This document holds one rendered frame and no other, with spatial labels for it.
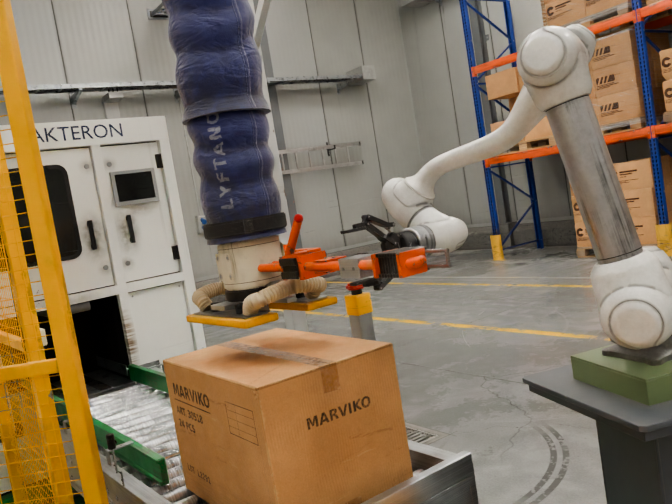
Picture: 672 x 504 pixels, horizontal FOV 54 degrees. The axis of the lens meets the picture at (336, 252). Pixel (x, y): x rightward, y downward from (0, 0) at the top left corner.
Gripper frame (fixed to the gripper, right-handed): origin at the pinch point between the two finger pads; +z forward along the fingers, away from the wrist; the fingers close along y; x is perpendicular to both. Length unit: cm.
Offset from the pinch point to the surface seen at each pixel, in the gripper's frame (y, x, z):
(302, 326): 68, 270, -153
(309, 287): 5.6, 6.6, 10.0
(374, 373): 29.4, -4.7, 2.8
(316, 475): 48, -4, 24
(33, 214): -26, 66, 58
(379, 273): 1.4, -30.6, 17.3
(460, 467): 60, -11, -15
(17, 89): -61, 64, 56
